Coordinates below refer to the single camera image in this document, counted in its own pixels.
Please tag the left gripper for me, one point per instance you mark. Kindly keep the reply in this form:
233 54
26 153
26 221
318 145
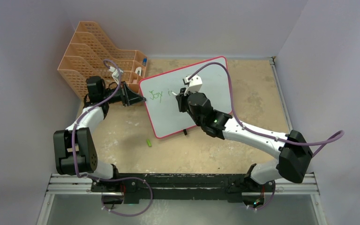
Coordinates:
127 96

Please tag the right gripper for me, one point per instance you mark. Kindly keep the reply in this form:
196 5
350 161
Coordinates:
182 98

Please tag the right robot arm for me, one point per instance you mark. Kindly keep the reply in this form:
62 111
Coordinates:
291 156

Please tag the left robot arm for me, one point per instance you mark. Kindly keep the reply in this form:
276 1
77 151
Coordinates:
74 149

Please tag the white stapler in organizer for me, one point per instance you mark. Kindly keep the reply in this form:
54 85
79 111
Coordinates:
139 71

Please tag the orange plastic file organizer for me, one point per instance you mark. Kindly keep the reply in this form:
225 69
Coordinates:
90 53

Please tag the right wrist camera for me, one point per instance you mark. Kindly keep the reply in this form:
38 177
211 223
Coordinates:
193 84

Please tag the aluminium base frame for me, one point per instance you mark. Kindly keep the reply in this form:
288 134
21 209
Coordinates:
235 188

